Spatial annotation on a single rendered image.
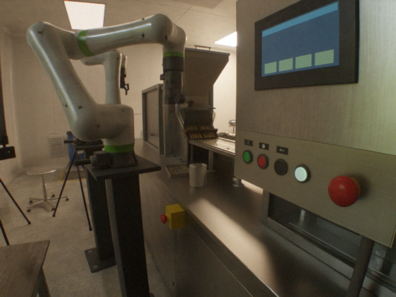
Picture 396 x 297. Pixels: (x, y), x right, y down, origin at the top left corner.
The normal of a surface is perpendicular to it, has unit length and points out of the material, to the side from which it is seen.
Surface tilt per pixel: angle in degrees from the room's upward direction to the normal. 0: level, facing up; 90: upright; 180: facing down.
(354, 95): 90
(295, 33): 90
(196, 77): 118
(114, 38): 112
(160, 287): 0
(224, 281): 90
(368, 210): 90
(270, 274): 0
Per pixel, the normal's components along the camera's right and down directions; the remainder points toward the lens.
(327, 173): -0.90, 0.07
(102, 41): -0.19, 0.63
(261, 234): 0.00, -0.98
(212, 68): 0.37, 0.60
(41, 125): 0.43, 0.16
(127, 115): 0.94, 0.01
